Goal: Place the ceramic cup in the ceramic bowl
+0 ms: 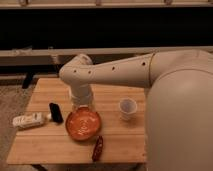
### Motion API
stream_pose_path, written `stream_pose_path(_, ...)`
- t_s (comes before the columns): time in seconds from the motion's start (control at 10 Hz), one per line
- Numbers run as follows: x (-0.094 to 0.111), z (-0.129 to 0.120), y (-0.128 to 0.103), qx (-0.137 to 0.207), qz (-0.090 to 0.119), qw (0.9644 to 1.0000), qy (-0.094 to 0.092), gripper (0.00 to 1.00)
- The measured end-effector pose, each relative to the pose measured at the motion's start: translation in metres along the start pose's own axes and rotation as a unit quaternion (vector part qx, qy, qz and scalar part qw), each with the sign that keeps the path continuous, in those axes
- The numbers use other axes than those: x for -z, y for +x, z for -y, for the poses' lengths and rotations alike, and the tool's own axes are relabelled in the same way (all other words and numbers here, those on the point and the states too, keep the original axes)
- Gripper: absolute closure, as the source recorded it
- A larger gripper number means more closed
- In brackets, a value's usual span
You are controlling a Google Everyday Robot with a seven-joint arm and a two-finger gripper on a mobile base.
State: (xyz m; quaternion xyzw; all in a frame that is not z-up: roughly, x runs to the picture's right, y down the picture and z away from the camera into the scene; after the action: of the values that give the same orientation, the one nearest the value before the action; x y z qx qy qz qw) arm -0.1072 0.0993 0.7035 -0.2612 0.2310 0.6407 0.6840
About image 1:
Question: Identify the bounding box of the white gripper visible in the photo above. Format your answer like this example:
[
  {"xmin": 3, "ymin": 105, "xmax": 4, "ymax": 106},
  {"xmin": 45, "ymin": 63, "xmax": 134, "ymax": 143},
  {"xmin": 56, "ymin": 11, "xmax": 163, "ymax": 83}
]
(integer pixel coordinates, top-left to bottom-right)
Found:
[{"xmin": 69, "ymin": 84, "xmax": 93, "ymax": 110}]

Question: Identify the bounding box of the white ceramic cup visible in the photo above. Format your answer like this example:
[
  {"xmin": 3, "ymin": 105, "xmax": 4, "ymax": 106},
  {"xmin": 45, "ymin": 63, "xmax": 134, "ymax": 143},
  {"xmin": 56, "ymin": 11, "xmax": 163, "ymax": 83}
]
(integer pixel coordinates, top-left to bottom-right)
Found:
[{"xmin": 118, "ymin": 98, "xmax": 138, "ymax": 121}]

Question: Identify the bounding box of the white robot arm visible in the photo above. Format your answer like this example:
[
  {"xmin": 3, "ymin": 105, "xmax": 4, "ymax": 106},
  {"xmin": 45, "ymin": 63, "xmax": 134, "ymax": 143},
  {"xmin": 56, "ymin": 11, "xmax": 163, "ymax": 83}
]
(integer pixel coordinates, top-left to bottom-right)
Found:
[{"xmin": 59, "ymin": 49, "xmax": 213, "ymax": 171}]

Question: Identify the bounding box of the orange ceramic bowl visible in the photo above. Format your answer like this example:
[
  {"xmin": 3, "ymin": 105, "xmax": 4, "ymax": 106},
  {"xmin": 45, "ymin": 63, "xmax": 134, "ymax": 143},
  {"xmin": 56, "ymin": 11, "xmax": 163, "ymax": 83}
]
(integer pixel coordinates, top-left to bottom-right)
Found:
[{"xmin": 65, "ymin": 107, "xmax": 101, "ymax": 141}]

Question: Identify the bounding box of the black rectangular device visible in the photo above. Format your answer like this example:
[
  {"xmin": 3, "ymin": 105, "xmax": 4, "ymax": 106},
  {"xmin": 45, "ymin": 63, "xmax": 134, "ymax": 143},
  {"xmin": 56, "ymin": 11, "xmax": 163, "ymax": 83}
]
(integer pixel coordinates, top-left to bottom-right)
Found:
[{"xmin": 49, "ymin": 103, "xmax": 63, "ymax": 123}]

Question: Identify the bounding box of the dark red snack bar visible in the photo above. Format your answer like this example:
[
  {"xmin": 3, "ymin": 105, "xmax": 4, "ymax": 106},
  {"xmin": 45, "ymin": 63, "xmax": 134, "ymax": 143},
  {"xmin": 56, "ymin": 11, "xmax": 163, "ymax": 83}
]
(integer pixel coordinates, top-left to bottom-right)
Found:
[{"xmin": 92, "ymin": 136, "xmax": 103, "ymax": 162}]

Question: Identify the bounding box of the wooden table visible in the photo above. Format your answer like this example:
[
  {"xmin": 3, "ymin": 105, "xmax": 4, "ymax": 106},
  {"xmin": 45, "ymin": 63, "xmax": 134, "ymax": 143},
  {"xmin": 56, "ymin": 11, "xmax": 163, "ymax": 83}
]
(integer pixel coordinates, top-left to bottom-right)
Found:
[{"xmin": 7, "ymin": 78, "xmax": 146, "ymax": 164}]

